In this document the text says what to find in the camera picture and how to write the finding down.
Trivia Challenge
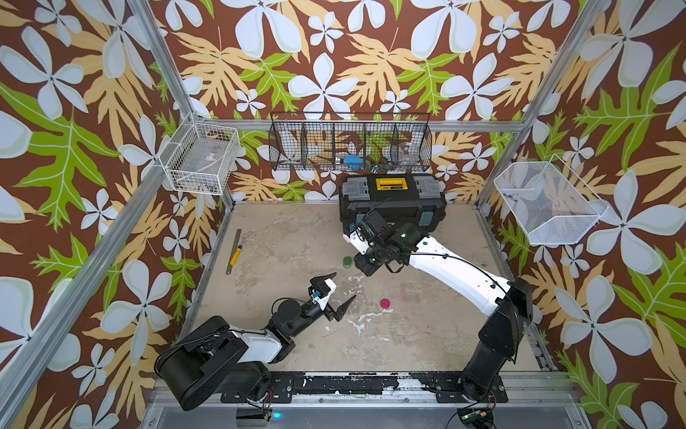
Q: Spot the white wire basket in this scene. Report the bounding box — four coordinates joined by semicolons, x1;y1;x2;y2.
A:
160;114;241;196
495;156;609;246

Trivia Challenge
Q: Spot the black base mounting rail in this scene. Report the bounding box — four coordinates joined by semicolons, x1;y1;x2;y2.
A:
219;371;510;404

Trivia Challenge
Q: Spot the black toolbox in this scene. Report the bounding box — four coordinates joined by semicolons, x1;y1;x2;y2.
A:
339;173;447;236

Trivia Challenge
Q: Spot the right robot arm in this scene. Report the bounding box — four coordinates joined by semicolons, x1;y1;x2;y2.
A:
346;210;532;401

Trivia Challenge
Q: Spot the yellow handled metal file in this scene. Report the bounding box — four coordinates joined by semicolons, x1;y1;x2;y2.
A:
225;228;242;275

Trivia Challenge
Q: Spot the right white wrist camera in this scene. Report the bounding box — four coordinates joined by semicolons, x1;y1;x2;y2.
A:
347;223;375;255

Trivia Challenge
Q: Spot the white wire basket left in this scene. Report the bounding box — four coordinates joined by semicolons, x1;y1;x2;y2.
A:
160;114;241;196

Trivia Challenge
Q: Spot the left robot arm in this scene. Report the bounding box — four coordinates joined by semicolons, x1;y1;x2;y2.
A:
155;273;356;411

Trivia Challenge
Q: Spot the white wire basket right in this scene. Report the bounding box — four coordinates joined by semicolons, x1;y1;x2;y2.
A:
495;156;609;246

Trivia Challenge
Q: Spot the blue object in basket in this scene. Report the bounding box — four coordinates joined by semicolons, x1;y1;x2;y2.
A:
343;155;364;172

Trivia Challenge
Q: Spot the black wire basket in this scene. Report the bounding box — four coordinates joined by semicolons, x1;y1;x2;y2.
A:
266;112;433;173

